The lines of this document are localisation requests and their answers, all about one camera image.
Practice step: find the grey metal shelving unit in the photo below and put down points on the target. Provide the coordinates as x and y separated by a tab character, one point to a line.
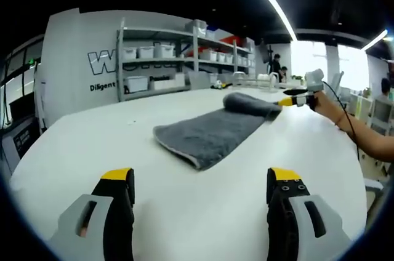
184	58

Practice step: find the white chair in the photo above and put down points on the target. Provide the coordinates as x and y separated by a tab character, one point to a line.
374	193

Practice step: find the spare hand-held gripper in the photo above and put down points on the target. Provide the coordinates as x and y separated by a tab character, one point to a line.
220	84

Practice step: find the grey machine cabinet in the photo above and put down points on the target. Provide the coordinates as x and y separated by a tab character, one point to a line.
18	144

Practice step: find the person's right hand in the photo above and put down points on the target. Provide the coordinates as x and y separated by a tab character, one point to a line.
320	102

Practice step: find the row of white storage bins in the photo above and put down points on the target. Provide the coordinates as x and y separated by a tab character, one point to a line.
154	53

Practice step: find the grey towel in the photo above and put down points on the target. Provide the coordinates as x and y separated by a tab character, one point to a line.
209	133

